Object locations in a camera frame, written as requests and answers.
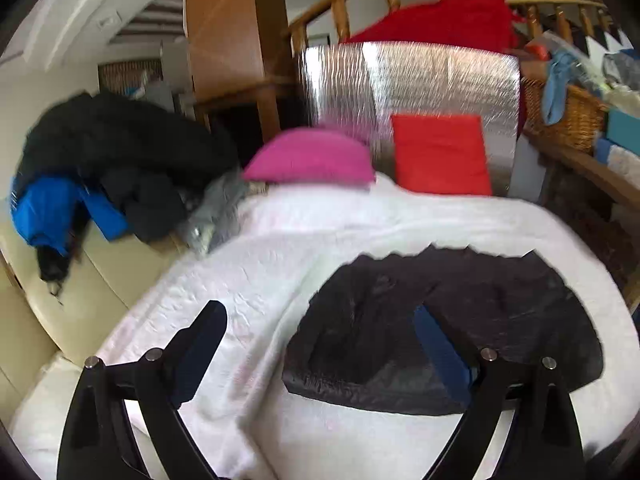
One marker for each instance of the light blue cloth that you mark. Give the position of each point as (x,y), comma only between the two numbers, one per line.
(557,85)

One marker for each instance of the large red cloth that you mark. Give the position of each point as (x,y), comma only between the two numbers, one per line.
(450,22)

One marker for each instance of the grey garment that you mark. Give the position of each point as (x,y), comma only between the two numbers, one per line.
(220,205)

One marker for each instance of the blue jacket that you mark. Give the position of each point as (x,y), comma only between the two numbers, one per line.
(45,210)

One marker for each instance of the red pillow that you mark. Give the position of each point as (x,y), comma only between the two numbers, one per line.
(440,155)

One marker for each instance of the white blanket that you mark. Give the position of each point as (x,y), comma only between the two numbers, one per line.
(300,240)

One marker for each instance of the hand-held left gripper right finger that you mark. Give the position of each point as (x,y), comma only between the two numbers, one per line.
(442,355)

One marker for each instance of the black quilted jacket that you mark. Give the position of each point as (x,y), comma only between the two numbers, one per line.
(360,340)

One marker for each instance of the wooden column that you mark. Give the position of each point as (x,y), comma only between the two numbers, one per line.
(225,35)

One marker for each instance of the silver insulation panel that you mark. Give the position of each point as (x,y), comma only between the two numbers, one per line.
(425,80)

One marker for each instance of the pile of dark clothes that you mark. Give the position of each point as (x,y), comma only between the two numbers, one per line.
(125,145)

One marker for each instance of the wooden shelf unit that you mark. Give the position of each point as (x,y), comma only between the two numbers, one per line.
(590,170)

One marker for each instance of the teal cardboard box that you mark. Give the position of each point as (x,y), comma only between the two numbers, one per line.
(625,127)

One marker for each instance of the cream sofa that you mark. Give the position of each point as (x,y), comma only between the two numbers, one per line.
(90,280)

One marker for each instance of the wicker basket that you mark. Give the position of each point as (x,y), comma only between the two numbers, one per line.
(575,120)

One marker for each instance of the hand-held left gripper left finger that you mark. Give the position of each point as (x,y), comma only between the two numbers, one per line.
(195,355)

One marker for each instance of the wooden stair railing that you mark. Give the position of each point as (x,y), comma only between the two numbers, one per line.
(340,10)

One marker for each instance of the pink pillow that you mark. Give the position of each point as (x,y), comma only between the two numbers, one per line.
(310,157)

